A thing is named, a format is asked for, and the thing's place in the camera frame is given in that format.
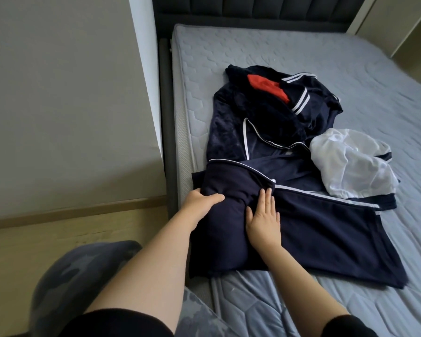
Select person's left hand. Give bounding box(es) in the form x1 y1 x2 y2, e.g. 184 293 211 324
179 188 226 230

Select person's right hand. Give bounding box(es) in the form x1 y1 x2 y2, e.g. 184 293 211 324
245 187 282 255

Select navy white-striped track trousers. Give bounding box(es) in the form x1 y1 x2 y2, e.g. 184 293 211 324
188 158 409 288

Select red and navy sports jacket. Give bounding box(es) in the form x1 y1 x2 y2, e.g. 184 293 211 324
207 64 343 166

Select white and navy garment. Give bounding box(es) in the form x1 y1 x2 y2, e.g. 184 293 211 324
309 127 401 201

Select grey quilted bed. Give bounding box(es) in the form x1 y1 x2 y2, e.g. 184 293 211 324
158 24 421 337

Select person's right forearm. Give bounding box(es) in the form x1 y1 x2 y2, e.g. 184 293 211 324
258 242 352 337

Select dark grey upholstered headboard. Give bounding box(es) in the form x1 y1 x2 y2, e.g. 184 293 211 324
152 0 369 38

